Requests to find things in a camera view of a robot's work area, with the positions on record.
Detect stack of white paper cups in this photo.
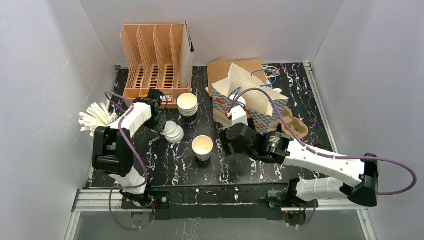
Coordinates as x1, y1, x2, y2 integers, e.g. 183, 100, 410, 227
176, 93, 198, 125

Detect brown pulp cup carrier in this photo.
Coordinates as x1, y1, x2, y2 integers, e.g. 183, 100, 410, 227
282, 106, 309, 139

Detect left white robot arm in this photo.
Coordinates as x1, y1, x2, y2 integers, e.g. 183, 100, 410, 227
92, 89, 166, 198

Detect orange plastic file rack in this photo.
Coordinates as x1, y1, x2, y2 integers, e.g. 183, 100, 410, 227
120, 23, 193, 109

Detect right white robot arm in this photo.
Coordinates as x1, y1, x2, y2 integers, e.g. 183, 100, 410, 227
218, 123, 379, 207

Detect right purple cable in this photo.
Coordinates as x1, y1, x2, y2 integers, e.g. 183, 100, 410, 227
226, 87, 418, 229

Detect blue checkered paper bag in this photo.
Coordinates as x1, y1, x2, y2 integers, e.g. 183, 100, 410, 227
210, 63, 289, 134

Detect brown kraft paper bags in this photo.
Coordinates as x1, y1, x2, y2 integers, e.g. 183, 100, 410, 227
207, 57, 263, 97

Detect stack of white cup lids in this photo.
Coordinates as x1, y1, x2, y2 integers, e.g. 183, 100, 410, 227
160, 121, 184, 144

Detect colourful bag handles bundle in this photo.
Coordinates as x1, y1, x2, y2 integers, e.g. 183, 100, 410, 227
262, 65, 281, 80

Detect green cup of straws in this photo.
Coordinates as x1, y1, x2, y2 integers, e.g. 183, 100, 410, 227
78, 102, 118, 137

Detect grey folder in rack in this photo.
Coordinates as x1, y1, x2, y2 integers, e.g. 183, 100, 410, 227
179, 20, 195, 88

